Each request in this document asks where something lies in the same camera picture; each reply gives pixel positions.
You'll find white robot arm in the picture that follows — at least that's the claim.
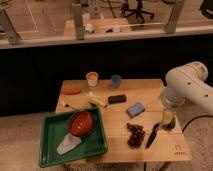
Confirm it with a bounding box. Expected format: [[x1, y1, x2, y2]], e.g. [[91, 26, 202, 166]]
[[160, 61, 213, 130]]

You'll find green plastic tray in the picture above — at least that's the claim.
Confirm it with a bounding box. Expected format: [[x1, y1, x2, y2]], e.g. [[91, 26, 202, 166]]
[[39, 108, 108, 168]]

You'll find black knife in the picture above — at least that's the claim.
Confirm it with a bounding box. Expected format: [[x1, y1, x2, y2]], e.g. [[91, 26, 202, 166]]
[[146, 122, 160, 148]]

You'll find blue sponge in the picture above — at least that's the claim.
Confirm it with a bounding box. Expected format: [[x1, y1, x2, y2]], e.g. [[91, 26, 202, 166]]
[[126, 102, 145, 117]]

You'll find dark grape bunch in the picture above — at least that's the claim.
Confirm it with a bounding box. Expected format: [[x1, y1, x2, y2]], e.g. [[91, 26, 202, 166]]
[[127, 123, 145, 148]]

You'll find black rectangular block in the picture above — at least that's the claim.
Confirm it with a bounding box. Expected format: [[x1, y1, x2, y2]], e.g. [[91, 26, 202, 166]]
[[108, 95, 127, 104]]

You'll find blue cup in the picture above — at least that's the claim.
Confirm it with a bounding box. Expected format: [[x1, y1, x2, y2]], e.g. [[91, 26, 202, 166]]
[[110, 74, 122, 88]]

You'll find yellow banana toy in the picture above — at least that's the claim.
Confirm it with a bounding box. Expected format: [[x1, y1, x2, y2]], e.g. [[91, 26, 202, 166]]
[[87, 92, 107, 108]]

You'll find orange and white cup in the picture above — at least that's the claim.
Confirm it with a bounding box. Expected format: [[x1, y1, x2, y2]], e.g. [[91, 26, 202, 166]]
[[86, 72, 99, 88]]

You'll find red bowl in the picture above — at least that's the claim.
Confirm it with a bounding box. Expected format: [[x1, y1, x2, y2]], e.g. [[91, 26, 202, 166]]
[[68, 111, 95, 137]]

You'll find white crumpled cloth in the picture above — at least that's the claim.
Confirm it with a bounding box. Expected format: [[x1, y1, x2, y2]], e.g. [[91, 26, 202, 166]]
[[57, 134, 81, 155]]

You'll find black office chair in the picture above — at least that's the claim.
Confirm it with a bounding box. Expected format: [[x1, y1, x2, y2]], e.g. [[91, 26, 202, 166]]
[[121, 0, 154, 23]]

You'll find small wooden background table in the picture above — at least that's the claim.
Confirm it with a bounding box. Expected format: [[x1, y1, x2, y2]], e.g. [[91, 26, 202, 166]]
[[63, 18, 131, 36]]

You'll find black cable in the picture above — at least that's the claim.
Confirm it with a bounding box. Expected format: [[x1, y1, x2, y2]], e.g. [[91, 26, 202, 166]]
[[181, 115, 213, 133]]

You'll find grey metal post right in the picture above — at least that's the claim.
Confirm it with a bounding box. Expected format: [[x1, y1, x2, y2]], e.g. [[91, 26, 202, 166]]
[[164, 0, 185, 34]]

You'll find grey metal post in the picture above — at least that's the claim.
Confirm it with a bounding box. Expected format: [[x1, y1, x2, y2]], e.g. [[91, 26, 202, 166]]
[[72, 4, 85, 40], [0, 9, 20, 45], [164, 0, 185, 34]]

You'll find grey metal post middle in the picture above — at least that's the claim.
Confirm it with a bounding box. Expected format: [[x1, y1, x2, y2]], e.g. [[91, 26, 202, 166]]
[[72, 4, 85, 40]]

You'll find grey metal post left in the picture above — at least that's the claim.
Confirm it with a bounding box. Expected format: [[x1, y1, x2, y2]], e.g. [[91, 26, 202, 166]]
[[0, 9, 20, 45]]

